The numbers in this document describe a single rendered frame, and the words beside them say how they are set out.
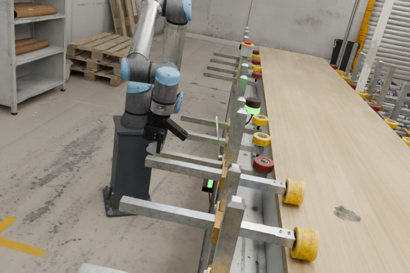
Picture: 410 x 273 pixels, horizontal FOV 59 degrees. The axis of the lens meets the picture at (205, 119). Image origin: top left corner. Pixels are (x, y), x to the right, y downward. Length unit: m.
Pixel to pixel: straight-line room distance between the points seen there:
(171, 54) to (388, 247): 1.39
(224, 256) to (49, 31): 4.03
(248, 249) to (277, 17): 8.14
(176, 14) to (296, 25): 7.51
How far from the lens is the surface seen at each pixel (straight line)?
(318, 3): 9.31
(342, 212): 1.27
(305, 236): 0.99
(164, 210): 0.98
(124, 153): 2.30
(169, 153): 1.46
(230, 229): 0.71
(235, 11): 9.32
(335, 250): 1.12
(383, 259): 1.18
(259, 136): 1.68
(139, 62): 1.46
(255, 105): 1.37
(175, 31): 1.96
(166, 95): 1.34
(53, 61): 4.60
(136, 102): 2.21
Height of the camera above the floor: 1.54
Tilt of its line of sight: 22 degrees down
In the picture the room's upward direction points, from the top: 10 degrees clockwise
